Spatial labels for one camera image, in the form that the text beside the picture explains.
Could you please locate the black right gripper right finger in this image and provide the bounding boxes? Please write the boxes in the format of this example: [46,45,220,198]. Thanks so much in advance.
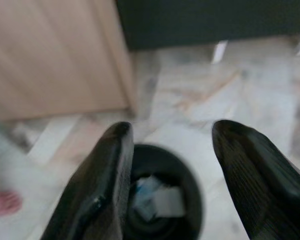
[211,119,300,240]

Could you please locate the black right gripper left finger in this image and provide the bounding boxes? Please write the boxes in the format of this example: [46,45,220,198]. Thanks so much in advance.
[39,121,135,240]

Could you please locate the white crumpled paper trash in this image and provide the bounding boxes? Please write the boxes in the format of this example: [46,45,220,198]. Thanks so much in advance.
[131,174,186,221]

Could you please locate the black round rubbish bin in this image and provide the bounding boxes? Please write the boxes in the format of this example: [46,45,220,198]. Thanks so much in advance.
[122,143,206,240]

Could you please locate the light wood cabinet panel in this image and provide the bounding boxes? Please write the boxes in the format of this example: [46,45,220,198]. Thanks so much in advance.
[0,0,135,123]

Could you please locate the dark furniture on silver legs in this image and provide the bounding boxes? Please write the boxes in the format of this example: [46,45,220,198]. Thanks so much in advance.
[114,0,300,63]

